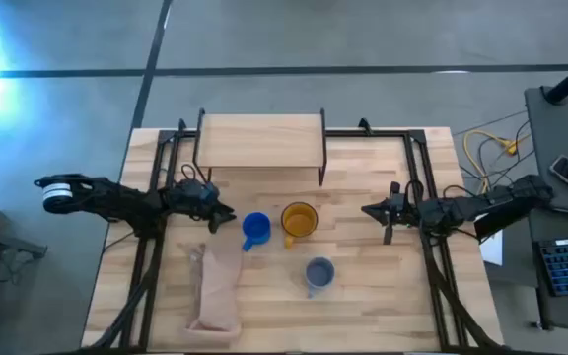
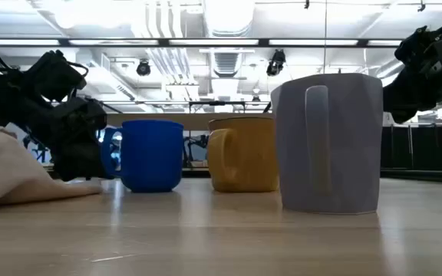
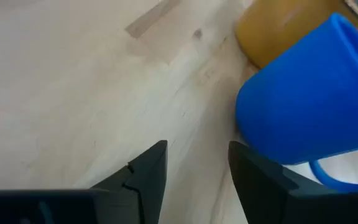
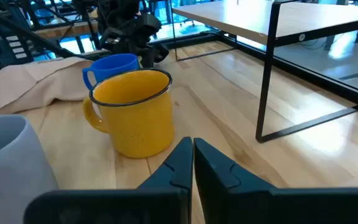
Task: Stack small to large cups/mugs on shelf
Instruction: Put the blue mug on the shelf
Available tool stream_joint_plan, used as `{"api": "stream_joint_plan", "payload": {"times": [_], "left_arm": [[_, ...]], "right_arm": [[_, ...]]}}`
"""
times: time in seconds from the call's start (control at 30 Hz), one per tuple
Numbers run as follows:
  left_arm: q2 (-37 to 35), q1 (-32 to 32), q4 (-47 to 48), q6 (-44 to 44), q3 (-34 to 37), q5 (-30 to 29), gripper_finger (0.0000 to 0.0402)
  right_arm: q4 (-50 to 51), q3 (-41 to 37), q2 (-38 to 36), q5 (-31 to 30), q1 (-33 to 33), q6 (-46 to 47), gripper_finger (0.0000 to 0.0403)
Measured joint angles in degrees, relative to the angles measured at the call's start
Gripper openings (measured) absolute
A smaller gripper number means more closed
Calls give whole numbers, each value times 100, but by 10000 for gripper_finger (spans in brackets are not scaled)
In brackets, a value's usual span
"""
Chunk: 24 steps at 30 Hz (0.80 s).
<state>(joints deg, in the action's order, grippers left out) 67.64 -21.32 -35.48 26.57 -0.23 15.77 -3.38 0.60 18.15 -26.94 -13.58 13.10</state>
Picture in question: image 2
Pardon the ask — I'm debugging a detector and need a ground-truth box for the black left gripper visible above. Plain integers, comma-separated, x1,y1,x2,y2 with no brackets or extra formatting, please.
0,94,114,182

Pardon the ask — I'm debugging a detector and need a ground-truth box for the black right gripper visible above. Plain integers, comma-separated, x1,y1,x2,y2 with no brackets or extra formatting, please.
382,25,442,124

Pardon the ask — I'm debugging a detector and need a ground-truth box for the large grey mug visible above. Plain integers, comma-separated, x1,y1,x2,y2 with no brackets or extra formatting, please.
269,72,384,215

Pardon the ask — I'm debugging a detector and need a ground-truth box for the blue mug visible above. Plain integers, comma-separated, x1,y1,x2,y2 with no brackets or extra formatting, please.
100,119,185,194

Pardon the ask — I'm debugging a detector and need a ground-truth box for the beige cloth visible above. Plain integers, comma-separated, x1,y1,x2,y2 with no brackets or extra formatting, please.
0,122,104,214

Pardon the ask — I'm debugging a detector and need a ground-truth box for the black ceiling spotlight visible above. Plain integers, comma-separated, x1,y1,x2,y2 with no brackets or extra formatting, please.
136,59,152,77
266,48,287,77

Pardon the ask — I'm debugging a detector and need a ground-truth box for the overhead light bar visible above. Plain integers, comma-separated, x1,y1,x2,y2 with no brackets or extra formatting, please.
0,37,405,49

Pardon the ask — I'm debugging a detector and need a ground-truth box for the yellow mug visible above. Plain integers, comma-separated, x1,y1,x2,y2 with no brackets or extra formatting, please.
206,117,280,193

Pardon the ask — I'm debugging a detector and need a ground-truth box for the black partition wall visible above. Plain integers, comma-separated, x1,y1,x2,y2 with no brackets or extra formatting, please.
381,123,442,172

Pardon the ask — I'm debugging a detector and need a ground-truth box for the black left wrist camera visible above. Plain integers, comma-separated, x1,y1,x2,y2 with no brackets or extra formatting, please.
21,49,90,103

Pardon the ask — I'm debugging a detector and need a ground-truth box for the thin hanging cable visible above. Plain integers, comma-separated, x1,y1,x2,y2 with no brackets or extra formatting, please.
323,0,328,74

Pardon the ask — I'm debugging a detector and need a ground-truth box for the wooden shelf with black frame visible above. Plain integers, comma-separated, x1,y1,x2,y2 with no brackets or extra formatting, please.
105,112,274,178

